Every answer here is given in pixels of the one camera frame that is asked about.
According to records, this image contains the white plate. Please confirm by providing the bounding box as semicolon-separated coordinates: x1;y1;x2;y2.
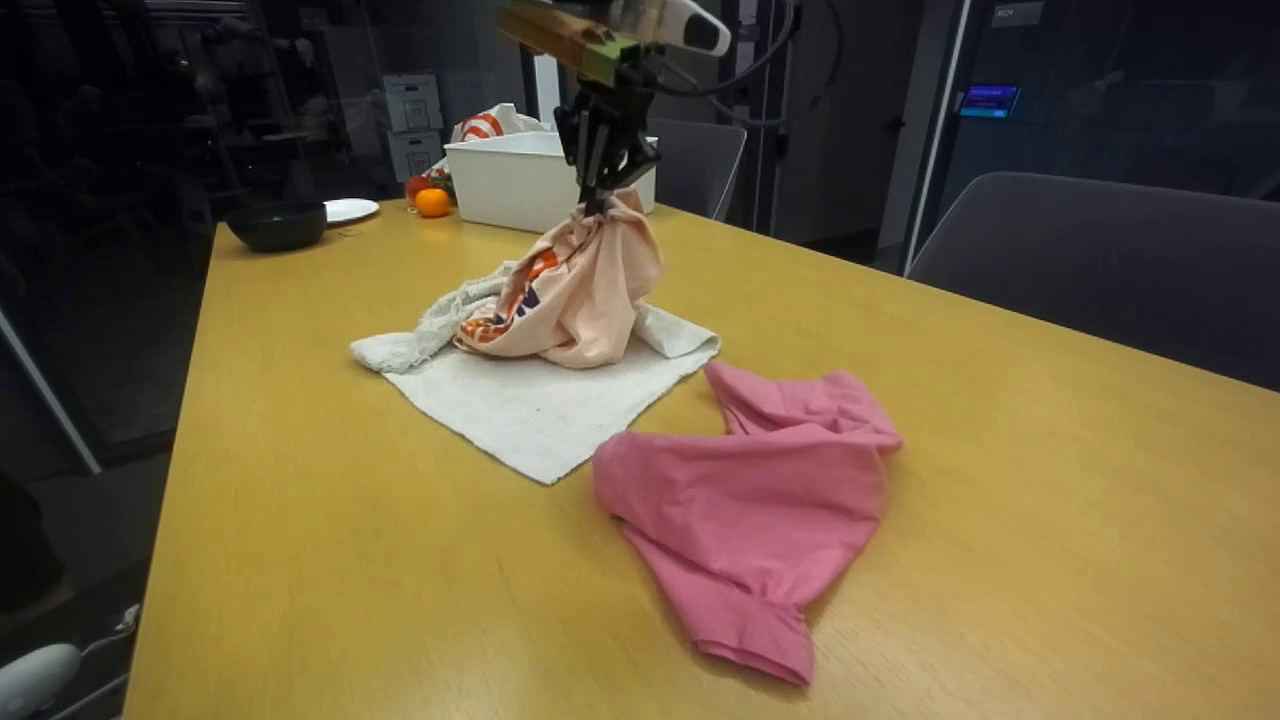
320;191;384;226

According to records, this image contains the white terry towel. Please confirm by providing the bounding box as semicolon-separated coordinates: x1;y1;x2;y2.
348;254;724;486

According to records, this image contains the red white striped cloth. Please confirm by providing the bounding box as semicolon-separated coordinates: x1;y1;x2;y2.
447;101;542;146

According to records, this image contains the wide grey office chair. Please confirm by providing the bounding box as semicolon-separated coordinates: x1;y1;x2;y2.
908;168;1280;391

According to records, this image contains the white door frame post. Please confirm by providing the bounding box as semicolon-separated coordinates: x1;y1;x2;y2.
526;47;564;133

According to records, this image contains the black bowl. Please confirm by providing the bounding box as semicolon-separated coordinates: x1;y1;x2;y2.
214;184;330;254

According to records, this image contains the blue glowing screen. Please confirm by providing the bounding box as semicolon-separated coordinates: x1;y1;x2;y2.
955;83;1023;124

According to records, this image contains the peach patterned cloth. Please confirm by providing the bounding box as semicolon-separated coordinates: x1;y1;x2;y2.
451;195;666;370

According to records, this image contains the magenta pink cloth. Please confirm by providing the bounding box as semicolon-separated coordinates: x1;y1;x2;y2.
589;357;908;690

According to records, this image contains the brown wrist camera bracket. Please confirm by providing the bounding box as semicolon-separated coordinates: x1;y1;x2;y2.
497;0;642;89

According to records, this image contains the white plastic bin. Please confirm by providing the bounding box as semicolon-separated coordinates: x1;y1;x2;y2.
438;127;659;236

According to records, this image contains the grey white floor device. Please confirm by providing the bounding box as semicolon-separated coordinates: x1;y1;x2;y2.
0;640;88;720

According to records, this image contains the small grey office chair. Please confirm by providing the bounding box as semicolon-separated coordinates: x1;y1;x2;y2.
653;114;751;223

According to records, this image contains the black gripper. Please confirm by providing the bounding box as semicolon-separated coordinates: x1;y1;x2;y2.
552;77;664;218

